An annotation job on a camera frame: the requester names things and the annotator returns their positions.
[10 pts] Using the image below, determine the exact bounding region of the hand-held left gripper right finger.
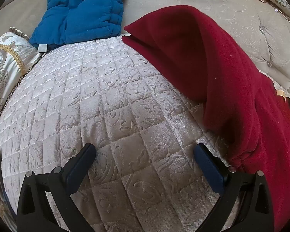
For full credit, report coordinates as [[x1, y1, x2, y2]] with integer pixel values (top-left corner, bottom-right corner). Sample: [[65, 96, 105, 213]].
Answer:
[[194, 143, 275, 232]]

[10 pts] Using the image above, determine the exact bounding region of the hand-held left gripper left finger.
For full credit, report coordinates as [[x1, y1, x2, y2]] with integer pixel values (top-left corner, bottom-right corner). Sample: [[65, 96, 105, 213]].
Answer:
[[16, 143, 97, 232]]

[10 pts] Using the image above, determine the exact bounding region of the red fleece garment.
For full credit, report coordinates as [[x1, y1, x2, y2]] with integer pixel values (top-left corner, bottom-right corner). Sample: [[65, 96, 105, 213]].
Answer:
[[124, 5, 290, 232]]

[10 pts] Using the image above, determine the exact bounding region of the beige quilted sofa cover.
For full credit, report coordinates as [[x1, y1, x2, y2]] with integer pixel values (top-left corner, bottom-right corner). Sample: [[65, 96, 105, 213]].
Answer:
[[0, 34, 244, 232]]

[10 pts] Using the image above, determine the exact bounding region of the ornate cushion with gold trim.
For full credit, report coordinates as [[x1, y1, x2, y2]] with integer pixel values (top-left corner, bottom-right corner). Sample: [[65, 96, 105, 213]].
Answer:
[[0, 26, 43, 223]]

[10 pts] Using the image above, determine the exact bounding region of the blue padded garment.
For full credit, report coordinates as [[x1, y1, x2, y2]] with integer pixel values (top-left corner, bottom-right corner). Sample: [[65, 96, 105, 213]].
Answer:
[[29, 0, 129, 53]]

